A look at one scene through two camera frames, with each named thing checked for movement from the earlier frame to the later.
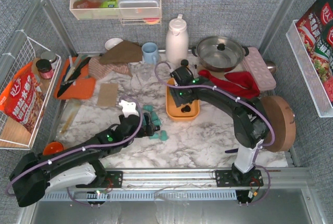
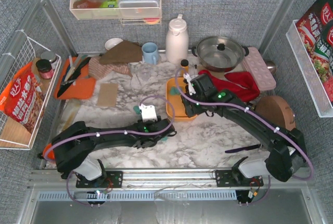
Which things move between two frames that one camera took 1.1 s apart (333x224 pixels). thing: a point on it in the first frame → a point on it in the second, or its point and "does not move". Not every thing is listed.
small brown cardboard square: (107, 95) does not move
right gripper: (182, 101) → (188, 103)
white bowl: (112, 42) does not move
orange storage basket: (174, 113) does not move
